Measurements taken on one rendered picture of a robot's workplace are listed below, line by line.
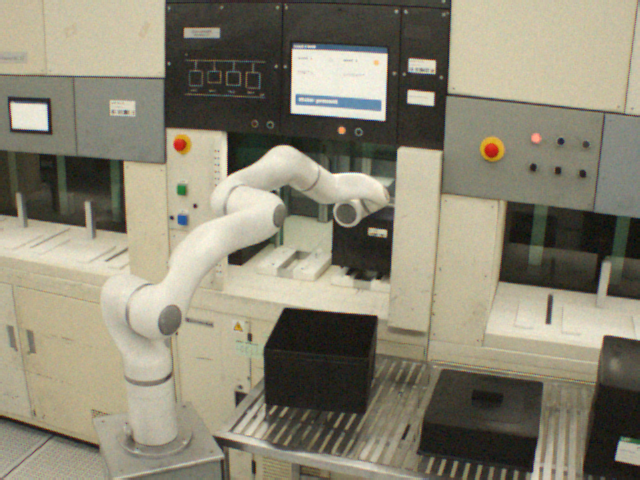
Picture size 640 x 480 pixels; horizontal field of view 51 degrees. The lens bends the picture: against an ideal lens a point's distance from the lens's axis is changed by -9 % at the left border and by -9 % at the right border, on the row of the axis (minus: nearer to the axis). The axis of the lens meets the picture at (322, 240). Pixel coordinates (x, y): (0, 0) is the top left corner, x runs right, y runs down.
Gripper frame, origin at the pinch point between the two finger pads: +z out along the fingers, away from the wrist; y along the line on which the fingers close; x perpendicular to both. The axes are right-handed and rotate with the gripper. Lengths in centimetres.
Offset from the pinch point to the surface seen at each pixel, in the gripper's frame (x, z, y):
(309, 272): -28.8, -9.6, -18.3
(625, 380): -18, -76, 82
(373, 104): 32.6, -30.2, 6.4
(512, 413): -33, -73, 56
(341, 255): -21.0, -10.2, -7.2
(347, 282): -30.2, -10.2, -4.8
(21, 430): -119, -26, -147
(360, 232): -12.3, -10.3, -1.2
